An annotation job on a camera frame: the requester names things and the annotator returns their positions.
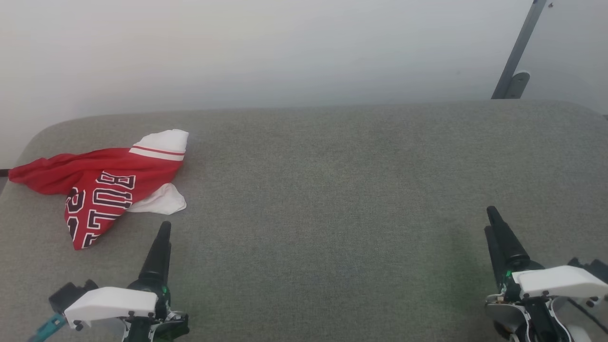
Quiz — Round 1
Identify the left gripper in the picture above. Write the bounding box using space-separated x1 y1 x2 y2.
127 221 172 320

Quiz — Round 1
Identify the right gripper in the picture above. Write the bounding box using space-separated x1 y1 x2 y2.
484 206 545 301

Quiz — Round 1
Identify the red and white basketball jersey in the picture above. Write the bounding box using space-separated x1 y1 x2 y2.
9 129 190 250

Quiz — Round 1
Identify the grey metal pole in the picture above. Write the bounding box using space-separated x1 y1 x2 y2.
491 0 548 99

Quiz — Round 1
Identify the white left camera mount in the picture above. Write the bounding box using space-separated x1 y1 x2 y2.
64 287 158 331

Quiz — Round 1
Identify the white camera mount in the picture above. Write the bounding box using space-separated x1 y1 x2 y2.
64 287 158 331
512 265 608 300

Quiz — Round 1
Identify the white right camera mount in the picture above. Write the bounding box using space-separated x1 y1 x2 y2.
512 265 608 300

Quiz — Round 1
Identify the teal left camera cable plug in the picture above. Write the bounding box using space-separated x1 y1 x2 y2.
28 313 67 342

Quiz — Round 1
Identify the grey pole bracket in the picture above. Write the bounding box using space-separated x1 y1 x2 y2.
504 71 531 99

